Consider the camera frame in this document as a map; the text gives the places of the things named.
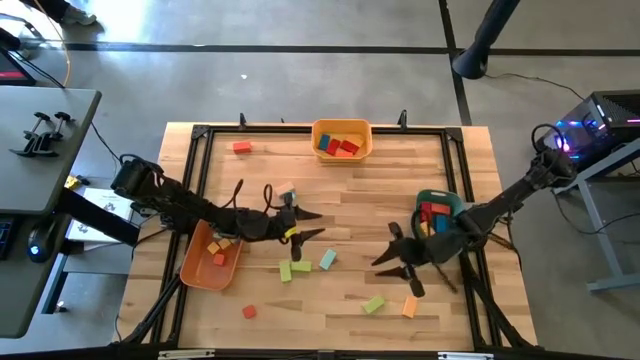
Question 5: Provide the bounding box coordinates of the black computer mouse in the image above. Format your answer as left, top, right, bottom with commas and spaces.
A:
26, 225, 57, 265

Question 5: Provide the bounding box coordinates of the orange plastic bin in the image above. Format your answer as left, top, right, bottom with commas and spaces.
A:
178, 218, 245, 293

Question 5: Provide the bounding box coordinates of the teal plastic bin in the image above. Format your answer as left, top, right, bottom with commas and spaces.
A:
413, 188, 469, 241

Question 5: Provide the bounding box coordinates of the grey desk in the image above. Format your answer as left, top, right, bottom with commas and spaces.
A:
0, 85, 103, 340

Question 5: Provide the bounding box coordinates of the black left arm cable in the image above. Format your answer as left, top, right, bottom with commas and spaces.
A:
219, 178, 275, 214

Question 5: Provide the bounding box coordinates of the teal block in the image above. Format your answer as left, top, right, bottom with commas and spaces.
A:
318, 248, 339, 272

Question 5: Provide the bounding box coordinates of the black keyboard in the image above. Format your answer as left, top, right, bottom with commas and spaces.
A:
0, 216, 15, 262

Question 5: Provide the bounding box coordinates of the black diagonal beam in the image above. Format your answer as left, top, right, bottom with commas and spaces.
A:
56, 187, 142, 247

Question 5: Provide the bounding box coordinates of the yellow plastic bin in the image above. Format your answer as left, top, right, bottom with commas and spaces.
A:
310, 117, 375, 164

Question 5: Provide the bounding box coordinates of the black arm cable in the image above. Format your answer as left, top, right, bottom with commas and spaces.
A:
219, 178, 275, 214
529, 122, 567, 152

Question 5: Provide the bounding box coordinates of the white paper booklet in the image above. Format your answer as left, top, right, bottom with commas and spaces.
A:
64, 186, 135, 251

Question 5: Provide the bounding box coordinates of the black computer tower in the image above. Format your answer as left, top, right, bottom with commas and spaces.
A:
533, 88, 640, 175

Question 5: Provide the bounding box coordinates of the black frame strut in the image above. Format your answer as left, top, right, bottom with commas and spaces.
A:
110, 272, 185, 347
458, 248, 534, 349

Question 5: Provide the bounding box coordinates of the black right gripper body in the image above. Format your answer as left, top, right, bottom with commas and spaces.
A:
388, 222, 469, 299

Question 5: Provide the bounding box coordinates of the black monitor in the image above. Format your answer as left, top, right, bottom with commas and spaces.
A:
0, 45, 38, 88

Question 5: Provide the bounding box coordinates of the black aluminium table frame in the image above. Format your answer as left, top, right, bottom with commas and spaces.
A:
149, 123, 501, 351

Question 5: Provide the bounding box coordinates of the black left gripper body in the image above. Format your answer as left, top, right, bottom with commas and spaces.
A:
257, 192, 304, 262

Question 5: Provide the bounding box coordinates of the person's leg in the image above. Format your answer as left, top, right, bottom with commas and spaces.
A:
19, 0, 71, 22

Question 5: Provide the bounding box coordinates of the person's shoe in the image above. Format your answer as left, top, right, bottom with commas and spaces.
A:
59, 3, 99, 27

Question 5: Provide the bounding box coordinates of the yellow hanging cable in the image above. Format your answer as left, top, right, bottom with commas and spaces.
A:
32, 0, 72, 89

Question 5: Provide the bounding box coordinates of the silver aluminium bracket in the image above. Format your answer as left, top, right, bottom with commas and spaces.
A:
157, 349, 217, 360
436, 351, 496, 360

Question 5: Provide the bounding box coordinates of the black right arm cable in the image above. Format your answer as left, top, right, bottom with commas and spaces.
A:
529, 122, 567, 152

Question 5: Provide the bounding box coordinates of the dark blue floor cylinder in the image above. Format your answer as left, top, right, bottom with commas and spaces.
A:
451, 0, 522, 82

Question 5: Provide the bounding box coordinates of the grey metal table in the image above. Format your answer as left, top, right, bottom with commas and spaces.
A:
551, 138, 640, 295

